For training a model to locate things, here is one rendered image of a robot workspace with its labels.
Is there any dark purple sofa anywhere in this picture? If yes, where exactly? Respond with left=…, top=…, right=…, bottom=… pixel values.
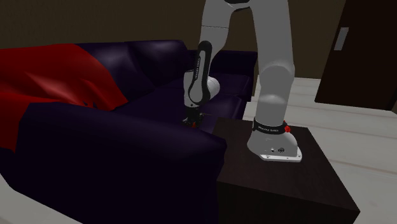
left=0, top=39, right=258, bottom=224

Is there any red blanket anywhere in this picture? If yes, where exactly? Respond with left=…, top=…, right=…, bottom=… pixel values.
left=0, top=43, right=129, bottom=153

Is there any dark robot stand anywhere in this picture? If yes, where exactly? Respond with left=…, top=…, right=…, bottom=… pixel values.
left=212, top=117, right=361, bottom=224

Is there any dark brown door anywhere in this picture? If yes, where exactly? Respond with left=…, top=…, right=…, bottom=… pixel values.
left=314, top=0, right=397, bottom=112

